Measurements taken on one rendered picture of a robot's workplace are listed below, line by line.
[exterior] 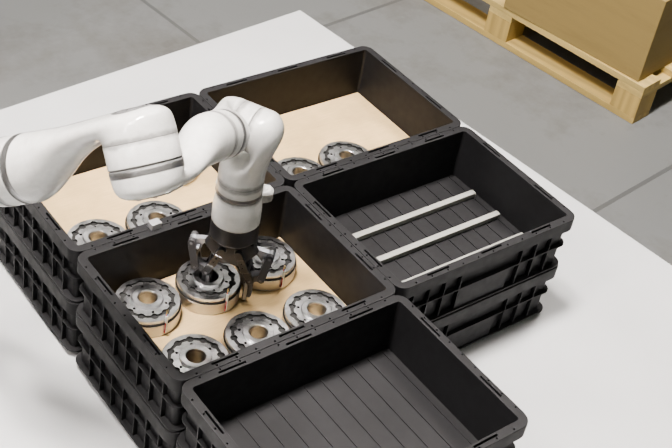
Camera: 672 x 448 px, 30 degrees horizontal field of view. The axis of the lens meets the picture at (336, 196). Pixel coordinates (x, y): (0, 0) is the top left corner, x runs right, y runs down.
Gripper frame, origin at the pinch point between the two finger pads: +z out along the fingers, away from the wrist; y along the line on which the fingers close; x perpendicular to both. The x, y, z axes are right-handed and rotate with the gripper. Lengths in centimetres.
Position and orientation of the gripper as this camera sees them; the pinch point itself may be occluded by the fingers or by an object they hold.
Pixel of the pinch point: (226, 285)
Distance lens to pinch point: 200.6
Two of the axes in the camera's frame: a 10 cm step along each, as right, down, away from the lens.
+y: 9.8, 2.0, -0.2
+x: 1.4, -5.9, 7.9
